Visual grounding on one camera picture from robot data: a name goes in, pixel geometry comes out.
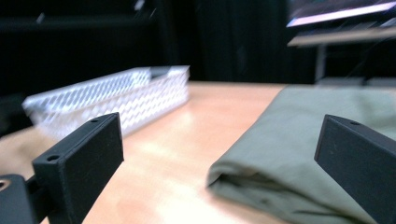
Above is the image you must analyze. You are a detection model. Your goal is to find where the olive green cloth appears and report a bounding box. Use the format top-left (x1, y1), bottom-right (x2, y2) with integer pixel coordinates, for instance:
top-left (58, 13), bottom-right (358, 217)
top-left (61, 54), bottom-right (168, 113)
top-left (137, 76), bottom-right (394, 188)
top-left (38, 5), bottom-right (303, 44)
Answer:
top-left (205, 85), bottom-right (396, 224)

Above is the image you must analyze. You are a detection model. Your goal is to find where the light wooden computer desk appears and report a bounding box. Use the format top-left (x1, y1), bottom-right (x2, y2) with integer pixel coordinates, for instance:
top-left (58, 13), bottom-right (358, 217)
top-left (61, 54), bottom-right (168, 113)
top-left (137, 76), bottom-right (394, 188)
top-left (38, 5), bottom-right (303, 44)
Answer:
top-left (287, 26), bottom-right (396, 87)

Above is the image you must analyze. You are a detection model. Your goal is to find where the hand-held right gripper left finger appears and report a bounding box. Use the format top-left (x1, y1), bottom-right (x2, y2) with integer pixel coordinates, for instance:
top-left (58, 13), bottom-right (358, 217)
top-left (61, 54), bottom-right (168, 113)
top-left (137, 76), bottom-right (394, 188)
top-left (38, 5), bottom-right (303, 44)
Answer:
top-left (32, 112), bottom-right (124, 224)

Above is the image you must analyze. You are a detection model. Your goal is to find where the white perforated plastic basket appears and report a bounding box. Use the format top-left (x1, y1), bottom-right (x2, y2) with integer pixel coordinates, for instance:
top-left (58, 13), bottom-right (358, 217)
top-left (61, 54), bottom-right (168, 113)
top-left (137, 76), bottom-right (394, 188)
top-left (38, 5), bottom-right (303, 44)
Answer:
top-left (21, 64), bottom-right (191, 140)

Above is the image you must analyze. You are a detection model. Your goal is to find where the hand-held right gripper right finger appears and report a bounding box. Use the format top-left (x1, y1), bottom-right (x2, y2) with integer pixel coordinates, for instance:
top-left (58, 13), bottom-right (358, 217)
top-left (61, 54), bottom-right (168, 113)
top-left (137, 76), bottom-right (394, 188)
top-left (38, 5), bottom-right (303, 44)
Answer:
top-left (314, 114), bottom-right (396, 224)

